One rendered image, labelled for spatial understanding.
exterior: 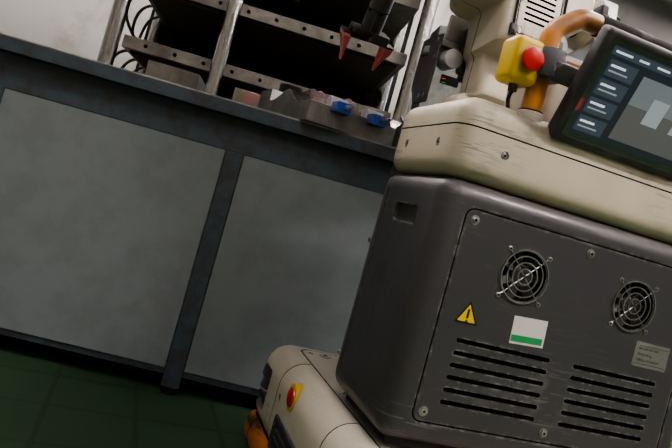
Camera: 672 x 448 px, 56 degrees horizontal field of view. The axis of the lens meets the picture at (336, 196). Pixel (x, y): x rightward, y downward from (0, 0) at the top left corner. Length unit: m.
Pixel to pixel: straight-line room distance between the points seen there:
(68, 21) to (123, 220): 3.88
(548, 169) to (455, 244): 0.19
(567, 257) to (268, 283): 0.93
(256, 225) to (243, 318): 0.25
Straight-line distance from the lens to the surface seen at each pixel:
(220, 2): 2.70
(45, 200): 1.82
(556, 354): 1.07
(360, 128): 1.71
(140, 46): 2.67
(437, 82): 2.76
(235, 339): 1.78
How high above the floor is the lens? 0.59
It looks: 1 degrees up
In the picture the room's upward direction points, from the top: 15 degrees clockwise
